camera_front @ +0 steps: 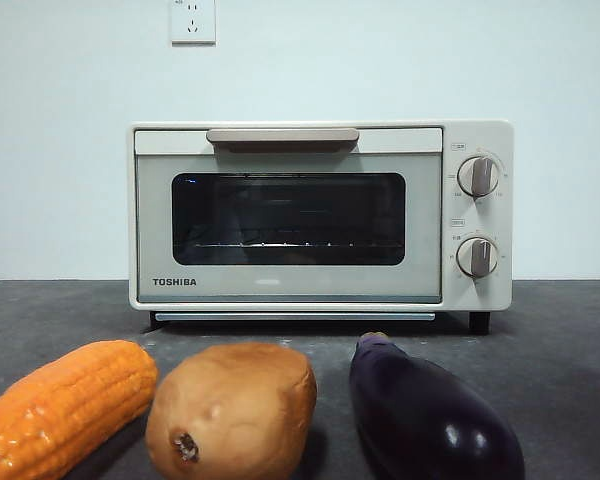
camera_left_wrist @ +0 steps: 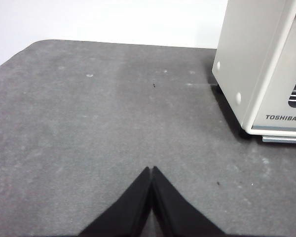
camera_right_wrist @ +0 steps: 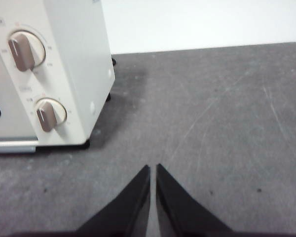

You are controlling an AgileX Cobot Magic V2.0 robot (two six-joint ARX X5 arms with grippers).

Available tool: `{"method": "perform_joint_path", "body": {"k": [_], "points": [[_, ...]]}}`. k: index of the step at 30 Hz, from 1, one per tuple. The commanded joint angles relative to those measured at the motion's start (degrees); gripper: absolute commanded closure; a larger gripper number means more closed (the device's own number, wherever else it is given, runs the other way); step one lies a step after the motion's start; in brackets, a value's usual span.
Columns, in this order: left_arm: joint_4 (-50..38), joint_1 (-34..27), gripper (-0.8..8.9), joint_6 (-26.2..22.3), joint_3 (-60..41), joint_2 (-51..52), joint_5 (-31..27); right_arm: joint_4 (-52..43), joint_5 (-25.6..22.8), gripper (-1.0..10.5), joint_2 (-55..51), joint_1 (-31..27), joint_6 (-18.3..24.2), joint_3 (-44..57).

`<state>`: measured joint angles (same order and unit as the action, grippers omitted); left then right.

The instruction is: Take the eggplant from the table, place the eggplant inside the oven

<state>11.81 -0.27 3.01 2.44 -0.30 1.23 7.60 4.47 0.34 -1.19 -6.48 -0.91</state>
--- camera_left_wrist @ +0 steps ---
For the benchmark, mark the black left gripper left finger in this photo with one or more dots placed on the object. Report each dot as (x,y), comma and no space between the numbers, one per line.
(128,212)

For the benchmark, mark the cream Toshiba toaster oven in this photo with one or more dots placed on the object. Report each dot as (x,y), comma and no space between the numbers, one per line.
(241,49)

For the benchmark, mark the silver oven crumb tray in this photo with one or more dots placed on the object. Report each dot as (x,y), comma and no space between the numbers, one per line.
(283,139)

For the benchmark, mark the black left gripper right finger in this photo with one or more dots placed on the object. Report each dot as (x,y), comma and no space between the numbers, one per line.
(175,214)

